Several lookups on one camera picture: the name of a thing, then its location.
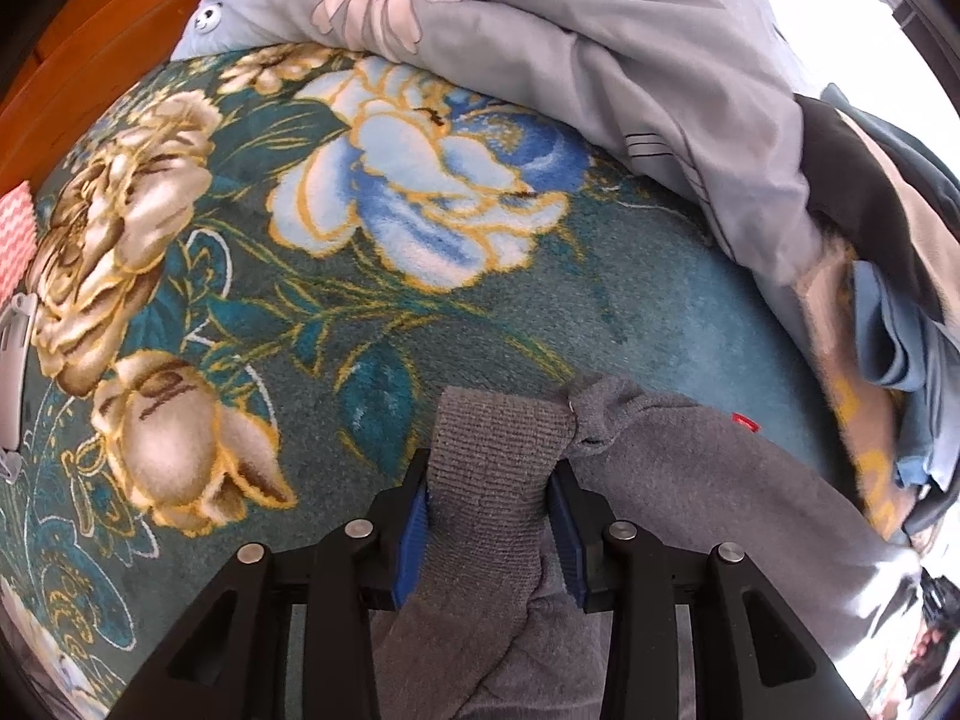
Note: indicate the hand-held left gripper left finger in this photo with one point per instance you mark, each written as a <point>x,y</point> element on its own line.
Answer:
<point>412,532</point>

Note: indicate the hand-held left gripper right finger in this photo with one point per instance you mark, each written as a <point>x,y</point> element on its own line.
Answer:
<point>570,540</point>

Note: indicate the grey knit garment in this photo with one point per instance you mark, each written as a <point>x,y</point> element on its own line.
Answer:
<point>675,480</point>

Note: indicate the pile of clothes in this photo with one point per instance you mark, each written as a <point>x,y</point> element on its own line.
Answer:
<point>892,360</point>

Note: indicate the teal floral blanket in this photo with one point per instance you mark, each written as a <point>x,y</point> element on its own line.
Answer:
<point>525,315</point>

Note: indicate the dark grey garment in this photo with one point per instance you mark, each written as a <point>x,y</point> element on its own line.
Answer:
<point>862,187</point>

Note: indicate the pink checkered cloth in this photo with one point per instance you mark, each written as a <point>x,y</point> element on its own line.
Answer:
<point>16,232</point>

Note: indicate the grey floral quilt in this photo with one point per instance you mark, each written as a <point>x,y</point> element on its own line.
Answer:
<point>600,15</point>

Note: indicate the wooden bed frame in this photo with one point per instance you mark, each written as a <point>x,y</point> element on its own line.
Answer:
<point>90,15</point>

